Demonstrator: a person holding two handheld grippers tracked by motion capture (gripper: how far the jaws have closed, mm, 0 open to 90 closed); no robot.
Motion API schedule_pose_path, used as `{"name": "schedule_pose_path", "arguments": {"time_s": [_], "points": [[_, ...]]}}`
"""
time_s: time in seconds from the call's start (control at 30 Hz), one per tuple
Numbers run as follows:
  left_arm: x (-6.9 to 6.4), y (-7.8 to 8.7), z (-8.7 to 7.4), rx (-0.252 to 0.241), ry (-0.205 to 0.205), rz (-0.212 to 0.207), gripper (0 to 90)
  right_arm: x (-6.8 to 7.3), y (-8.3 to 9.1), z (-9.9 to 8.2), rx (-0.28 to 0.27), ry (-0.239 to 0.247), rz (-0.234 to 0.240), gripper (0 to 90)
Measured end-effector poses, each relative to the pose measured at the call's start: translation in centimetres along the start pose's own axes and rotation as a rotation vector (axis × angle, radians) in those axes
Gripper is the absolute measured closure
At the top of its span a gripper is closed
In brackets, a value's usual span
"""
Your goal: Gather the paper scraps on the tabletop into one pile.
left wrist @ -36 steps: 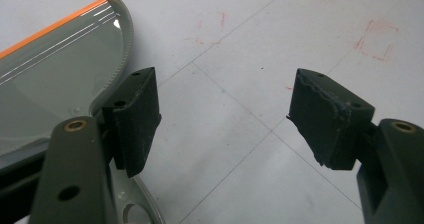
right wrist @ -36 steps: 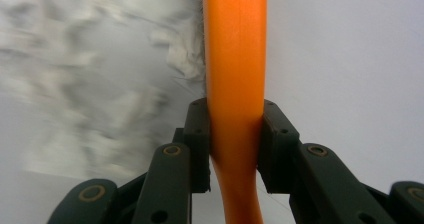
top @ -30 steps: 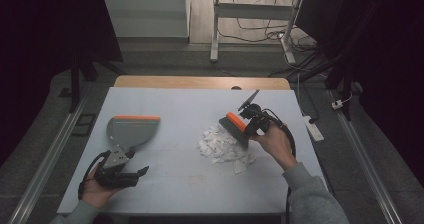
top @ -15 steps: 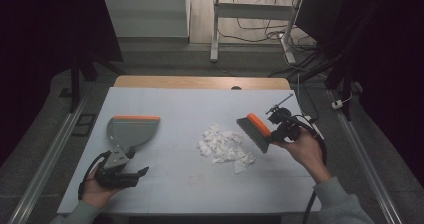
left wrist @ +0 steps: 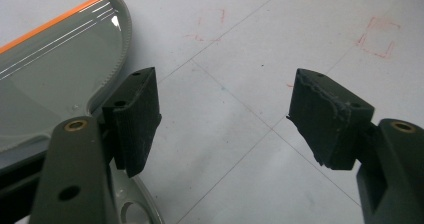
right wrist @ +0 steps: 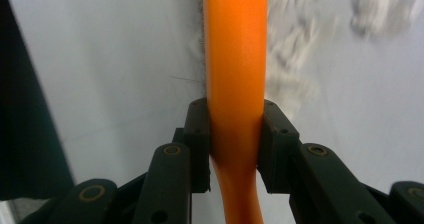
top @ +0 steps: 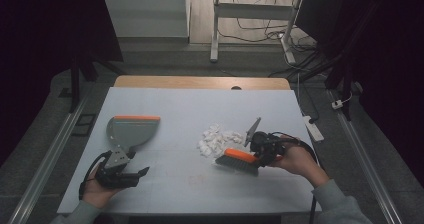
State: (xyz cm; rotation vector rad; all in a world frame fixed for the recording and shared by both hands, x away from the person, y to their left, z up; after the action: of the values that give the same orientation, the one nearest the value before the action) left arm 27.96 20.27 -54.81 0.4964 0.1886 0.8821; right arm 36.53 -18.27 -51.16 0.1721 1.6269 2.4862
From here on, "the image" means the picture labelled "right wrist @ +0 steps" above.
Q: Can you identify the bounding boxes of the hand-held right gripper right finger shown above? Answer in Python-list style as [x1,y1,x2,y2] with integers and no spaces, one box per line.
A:
[256,98,302,196]

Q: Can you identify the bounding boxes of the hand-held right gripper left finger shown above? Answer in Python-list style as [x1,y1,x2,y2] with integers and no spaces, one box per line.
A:
[172,97,212,194]

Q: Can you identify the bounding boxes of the orange brush with grey bristles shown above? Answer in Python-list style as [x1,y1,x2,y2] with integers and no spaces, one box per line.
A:
[191,0,270,224]

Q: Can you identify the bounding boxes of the white paper scraps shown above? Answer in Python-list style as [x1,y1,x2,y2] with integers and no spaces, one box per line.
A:
[265,0,424,122]

